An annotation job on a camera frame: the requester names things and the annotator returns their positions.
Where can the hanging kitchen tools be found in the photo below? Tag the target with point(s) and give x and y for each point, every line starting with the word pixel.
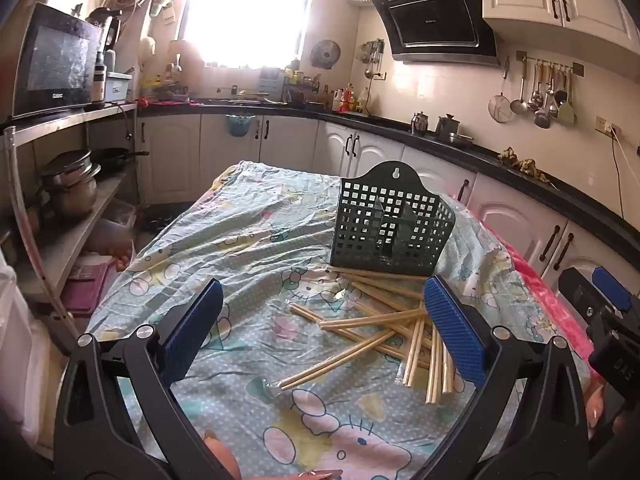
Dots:
pixel 372 57

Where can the steel mesh strainer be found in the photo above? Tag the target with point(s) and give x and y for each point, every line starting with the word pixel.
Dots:
pixel 501 110

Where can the metal shelf rack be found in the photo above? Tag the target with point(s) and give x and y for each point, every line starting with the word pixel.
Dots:
pixel 75 240

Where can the row of condiment bottles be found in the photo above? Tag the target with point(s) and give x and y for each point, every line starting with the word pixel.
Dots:
pixel 340 101

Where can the person's right hand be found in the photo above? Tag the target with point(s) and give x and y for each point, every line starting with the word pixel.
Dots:
pixel 597 410

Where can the cartoon printed bedsheet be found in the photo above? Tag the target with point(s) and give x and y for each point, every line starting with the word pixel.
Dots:
pixel 225 260

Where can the pink blanket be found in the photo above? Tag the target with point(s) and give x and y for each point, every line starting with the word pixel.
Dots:
pixel 540 300

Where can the black frying pan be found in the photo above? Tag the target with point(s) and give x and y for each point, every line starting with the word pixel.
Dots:
pixel 112 157

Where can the dark green utensil basket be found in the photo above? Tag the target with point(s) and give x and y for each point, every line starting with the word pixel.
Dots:
pixel 390 255

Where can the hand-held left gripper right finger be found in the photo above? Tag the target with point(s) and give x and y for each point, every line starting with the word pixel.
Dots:
pixel 455 330

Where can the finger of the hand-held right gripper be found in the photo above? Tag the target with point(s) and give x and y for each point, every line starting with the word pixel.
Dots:
pixel 611 287
pixel 577 287

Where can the green spatula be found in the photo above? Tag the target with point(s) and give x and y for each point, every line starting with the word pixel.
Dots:
pixel 566 112

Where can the person's left hand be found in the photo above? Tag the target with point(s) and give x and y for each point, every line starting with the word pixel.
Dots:
pixel 222 460

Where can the black microwave oven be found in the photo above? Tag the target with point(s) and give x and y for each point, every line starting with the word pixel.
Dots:
pixel 55 60

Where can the purple plastic box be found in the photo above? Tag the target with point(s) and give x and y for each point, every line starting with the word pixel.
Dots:
pixel 90 290

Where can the small grey drawer organizer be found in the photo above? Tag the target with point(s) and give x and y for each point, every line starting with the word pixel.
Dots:
pixel 271 84

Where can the red cloth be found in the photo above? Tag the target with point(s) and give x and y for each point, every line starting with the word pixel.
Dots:
pixel 165 102

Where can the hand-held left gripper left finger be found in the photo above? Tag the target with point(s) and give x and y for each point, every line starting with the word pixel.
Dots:
pixel 195 330

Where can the wall socket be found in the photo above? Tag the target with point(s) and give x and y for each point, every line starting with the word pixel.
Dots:
pixel 601 123

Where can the pile of ginger roots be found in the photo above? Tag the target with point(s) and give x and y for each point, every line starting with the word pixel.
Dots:
pixel 522 164

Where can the blue hanging bin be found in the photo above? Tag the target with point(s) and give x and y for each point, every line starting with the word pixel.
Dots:
pixel 240 126

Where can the black blender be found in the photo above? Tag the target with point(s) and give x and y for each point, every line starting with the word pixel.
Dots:
pixel 106 30

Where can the brown bottle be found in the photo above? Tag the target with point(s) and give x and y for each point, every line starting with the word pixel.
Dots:
pixel 99 82

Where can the black range hood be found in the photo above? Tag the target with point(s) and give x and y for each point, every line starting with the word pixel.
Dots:
pixel 435 20

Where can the small round wall fan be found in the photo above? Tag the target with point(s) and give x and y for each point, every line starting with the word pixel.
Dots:
pixel 325 54

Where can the steel spoon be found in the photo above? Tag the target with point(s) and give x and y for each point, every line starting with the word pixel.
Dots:
pixel 535 100

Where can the steel teapot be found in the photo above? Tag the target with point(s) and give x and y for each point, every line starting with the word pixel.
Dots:
pixel 420 124

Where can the bright kitchen window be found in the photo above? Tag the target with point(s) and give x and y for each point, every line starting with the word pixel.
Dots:
pixel 250 10

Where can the large steel ladle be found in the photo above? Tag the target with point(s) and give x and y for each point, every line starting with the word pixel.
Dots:
pixel 542 120

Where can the stack of steel pots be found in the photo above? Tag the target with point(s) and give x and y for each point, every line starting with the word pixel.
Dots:
pixel 70 185

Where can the bunch of wooden chopsticks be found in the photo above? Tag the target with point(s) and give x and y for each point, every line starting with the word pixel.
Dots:
pixel 413 360

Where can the blue storage box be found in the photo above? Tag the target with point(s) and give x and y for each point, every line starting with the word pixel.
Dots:
pixel 118 87

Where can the black kitchen countertop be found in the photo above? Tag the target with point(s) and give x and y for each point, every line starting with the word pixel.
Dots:
pixel 575 195

